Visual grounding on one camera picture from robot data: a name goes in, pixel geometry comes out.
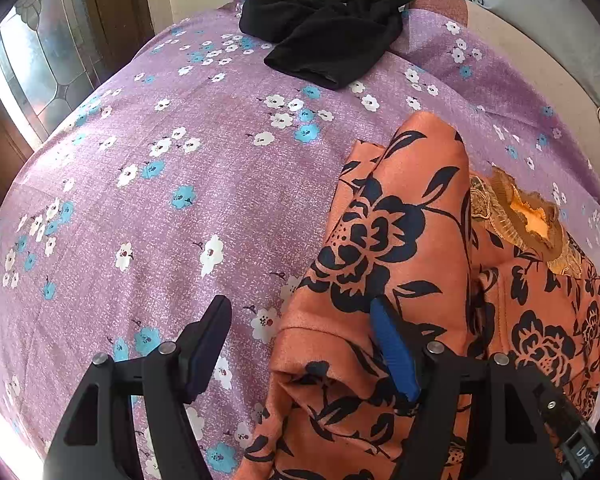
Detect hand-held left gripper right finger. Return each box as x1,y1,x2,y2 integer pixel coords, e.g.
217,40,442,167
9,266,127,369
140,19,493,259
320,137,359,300
369,296,566,480

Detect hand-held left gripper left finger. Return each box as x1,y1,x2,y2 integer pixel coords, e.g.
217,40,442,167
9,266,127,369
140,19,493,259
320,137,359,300
42,296,232,480

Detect orange black-flowered garment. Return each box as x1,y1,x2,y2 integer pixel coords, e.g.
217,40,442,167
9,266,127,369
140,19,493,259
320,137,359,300
235,111,600,480

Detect purple flowered bedsheet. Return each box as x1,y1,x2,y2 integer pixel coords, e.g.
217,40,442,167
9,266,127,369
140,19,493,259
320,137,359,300
0,0,600,480

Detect stained glass window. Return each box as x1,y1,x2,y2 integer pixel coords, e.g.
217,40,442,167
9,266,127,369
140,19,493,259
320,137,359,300
0,0,110,145

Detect beige mattress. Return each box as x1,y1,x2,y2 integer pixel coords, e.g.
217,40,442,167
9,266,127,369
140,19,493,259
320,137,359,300
412,0,600,128

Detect black garment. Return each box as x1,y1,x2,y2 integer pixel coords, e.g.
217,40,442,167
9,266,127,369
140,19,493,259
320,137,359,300
238,0,417,91

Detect grey pillow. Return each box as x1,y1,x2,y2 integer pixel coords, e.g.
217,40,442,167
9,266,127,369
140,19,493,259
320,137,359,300
467,0,600,93

